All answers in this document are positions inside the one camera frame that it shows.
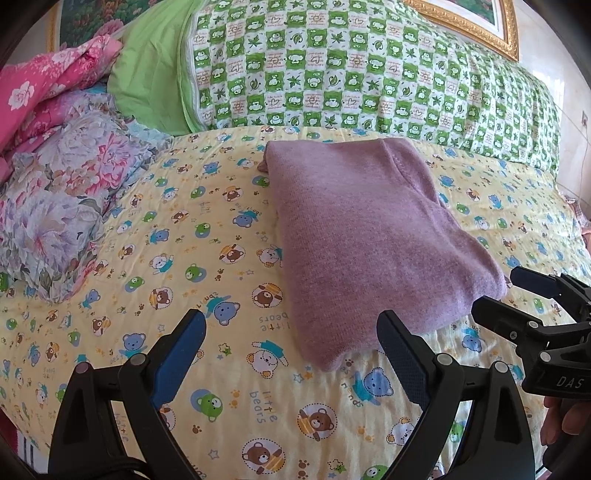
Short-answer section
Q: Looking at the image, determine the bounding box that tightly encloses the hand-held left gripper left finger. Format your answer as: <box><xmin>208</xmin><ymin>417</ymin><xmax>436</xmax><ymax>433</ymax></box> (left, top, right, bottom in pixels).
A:
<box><xmin>48</xmin><ymin>308</ymin><xmax>207</xmax><ymax>480</ymax></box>

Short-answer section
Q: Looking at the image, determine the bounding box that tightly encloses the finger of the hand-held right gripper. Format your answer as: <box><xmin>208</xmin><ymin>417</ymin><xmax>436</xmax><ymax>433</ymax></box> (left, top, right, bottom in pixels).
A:
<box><xmin>510</xmin><ymin>266</ymin><xmax>591</xmax><ymax>325</ymax></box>
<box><xmin>471</xmin><ymin>295</ymin><xmax>591</xmax><ymax>366</ymax></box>

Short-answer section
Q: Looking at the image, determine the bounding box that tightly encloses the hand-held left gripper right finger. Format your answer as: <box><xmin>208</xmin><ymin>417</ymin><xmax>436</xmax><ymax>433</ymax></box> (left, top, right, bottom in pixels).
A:
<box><xmin>376</xmin><ymin>310</ymin><xmax>536</xmax><ymax>480</ymax></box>

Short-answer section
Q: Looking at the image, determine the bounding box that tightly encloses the purple knit sweater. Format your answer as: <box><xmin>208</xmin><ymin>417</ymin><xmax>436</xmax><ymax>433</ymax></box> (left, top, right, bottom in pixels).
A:
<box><xmin>257</xmin><ymin>137</ymin><xmax>511</xmax><ymax>372</ymax></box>

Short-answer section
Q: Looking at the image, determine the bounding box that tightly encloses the person's right hand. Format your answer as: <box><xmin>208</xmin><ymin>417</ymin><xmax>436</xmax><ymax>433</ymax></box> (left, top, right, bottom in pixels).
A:
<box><xmin>540</xmin><ymin>394</ymin><xmax>591</xmax><ymax>448</ymax></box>

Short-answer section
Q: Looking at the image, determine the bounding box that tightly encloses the pink patterned cloth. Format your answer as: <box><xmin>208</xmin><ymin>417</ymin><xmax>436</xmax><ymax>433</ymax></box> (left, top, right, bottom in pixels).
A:
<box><xmin>556</xmin><ymin>182</ymin><xmax>591</xmax><ymax>250</ymax></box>

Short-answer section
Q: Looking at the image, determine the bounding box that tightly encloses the yellow bear-print bed sheet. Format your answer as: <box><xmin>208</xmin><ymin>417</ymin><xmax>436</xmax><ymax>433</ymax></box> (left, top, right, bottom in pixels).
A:
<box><xmin>0</xmin><ymin>124</ymin><xmax>591</xmax><ymax>480</ymax></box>

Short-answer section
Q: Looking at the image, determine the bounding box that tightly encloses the gold framed landscape painting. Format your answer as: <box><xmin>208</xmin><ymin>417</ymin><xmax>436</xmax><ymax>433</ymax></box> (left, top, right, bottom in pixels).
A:
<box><xmin>46</xmin><ymin>0</ymin><xmax>520</xmax><ymax>62</ymax></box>

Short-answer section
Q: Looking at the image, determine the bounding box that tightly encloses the green checkered pillow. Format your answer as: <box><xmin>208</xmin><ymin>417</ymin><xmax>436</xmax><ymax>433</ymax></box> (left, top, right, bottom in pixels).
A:
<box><xmin>107</xmin><ymin>0</ymin><xmax>561</xmax><ymax>178</ymax></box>

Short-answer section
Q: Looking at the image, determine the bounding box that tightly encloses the pink floral quilt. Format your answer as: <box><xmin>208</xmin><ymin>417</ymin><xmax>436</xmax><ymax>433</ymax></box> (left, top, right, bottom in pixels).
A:
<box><xmin>0</xmin><ymin>34</ymin><xmax>123</xmax><ymax>160</ymax></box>

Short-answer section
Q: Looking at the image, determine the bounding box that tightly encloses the thin wall cable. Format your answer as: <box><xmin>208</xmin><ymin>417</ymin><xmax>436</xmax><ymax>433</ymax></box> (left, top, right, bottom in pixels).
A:
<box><xmin>579</xmin><ymin>110</ymin><xmax>591</xmax><ymax>172</ymax></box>

